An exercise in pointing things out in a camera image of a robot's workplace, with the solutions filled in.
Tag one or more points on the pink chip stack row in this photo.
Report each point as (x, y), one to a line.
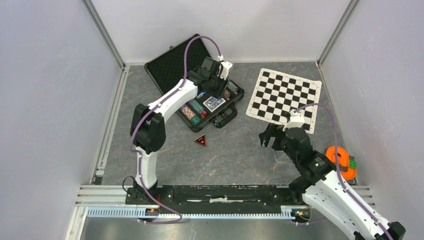
(227, 95)
(188, 112)

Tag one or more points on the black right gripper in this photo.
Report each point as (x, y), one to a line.
(272, 130)

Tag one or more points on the orange tape dispenser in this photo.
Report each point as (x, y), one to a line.
(343, 161)

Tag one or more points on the pink chip stack lower row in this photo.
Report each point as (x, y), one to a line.
(188, 112)

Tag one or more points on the green toy brick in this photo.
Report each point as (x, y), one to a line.
(352, 164)

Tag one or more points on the black white chessboard mat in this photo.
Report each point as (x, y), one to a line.
(276, 93)

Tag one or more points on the red die in case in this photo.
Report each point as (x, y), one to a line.
(203, 114)

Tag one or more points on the blue boxed card deck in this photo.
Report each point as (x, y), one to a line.
(200, 95)

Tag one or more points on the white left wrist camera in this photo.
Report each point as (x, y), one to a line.
(224, 68)

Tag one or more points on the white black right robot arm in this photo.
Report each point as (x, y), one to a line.
(320, 187)

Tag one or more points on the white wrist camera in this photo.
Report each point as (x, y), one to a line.
(295, 120)
(224, 68)

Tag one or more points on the clear round disc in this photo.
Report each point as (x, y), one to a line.
(279, 157)

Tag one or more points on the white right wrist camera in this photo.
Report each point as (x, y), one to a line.
(295, 120)

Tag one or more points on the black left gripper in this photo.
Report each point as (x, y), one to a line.
(219, 92)

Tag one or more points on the black poker set case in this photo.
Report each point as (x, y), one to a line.
(167, 69)

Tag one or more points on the red black all-in triangle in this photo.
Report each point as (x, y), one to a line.
(201, 140)

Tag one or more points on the pink chip stack upper row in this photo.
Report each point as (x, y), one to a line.
(227, 95)

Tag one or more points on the green chip stack lower row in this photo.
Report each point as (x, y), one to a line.
(195, 120)

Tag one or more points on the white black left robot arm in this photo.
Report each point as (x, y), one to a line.
(149, 134)

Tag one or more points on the green chip stack row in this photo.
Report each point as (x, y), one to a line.
(195, 120)
(196, 106)
(232, 87)

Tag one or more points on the blue patterned card deck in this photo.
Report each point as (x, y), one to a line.
(213, 103)

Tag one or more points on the green chip stack upper row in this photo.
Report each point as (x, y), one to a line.
(232, 87)

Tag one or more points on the green chip stack middle row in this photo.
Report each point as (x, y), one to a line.
(196, 106)

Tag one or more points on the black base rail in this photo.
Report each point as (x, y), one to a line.
(215, 199)

